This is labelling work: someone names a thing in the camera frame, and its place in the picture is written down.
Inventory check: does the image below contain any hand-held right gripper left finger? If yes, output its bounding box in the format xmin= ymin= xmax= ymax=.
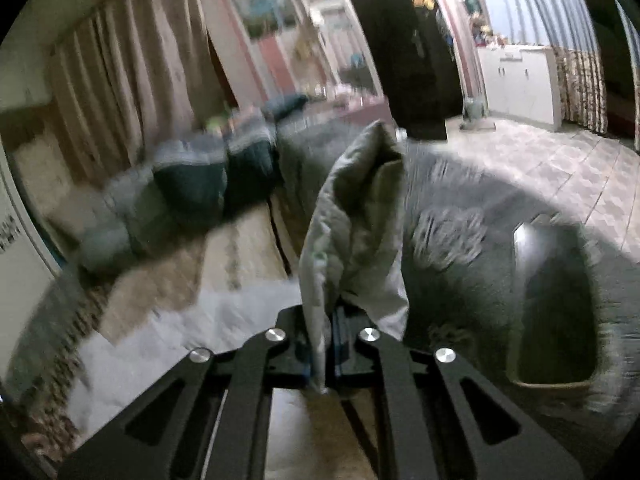
xmin=59 ymin=304 xmax=326 ymax=480

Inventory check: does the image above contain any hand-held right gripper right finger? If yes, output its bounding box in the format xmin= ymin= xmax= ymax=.
xmin=326 ymin=304 xmax=587 ymax=480

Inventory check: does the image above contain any light grey puffer jacket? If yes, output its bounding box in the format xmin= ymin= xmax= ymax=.
xmin=65 ymin=120 xmax=410 ymax=436

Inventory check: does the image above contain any floral bed mat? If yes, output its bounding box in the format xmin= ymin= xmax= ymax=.
xmin=5 ymin=195 xmax=306 ymax=461

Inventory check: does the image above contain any grey fluffy blanket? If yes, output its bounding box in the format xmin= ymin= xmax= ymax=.
xmin=277 ymin=120 xmax=640 ymax=441

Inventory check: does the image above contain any dark teal folded quilt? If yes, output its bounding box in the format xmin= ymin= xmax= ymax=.
xmin=152 ymin=95 xmax=308 ymax=221

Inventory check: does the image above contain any grey-blue folded quilt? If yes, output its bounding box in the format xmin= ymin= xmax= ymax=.
xmin=47 ymin=140 xmax=231 ymax=273

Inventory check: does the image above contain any small grey bin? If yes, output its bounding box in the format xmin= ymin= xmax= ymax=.
xmin=460 ymin=96 xmax=497 ymax=133

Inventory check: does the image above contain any white cabinet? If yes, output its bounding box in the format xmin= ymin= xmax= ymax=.
xmin=477 ymin=45 xmax=563 ymax=128

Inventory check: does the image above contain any beige curtain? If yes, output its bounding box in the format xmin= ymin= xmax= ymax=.
xmin=47 ymin=0 xmax=236 ymax=181

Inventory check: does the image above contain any brown patterned curtain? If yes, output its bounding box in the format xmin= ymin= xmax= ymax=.
xmin=552 ymin=45 xmax=608 ymax=133

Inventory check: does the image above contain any blue wall poster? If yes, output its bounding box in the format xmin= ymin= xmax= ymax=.
xmin=227 ymin=0 xmax=298 ymax=41

